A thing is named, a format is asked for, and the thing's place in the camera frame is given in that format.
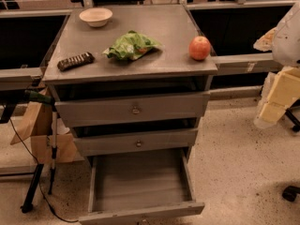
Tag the middle grey drawer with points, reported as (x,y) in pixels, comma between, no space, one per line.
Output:
(135,142)

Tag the black tripod stand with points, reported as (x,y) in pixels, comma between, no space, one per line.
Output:
(33,96)

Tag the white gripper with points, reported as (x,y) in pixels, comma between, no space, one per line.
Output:
(287,42)

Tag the bottom grey open drawer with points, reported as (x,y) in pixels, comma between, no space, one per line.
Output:
(129,188)

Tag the dark chocolate bar packet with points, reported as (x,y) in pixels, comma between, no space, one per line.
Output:
(76,61)

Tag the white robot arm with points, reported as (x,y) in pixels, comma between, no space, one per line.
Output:
(285,46)

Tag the green rice chip bag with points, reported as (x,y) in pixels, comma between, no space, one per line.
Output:
(131,46)

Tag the brown cardboard box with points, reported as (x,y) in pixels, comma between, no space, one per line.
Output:
(36,126)

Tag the red apple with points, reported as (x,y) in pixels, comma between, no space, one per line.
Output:
(199,48)

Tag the white bowl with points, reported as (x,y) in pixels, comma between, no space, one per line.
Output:
(96,16)

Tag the grey metal rail frame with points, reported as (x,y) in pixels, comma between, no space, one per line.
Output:
(239,23)

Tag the grey drawer cabinet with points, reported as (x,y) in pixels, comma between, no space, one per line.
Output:
(131,85)

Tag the top grey drawer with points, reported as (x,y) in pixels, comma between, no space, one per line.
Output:
(120,110)

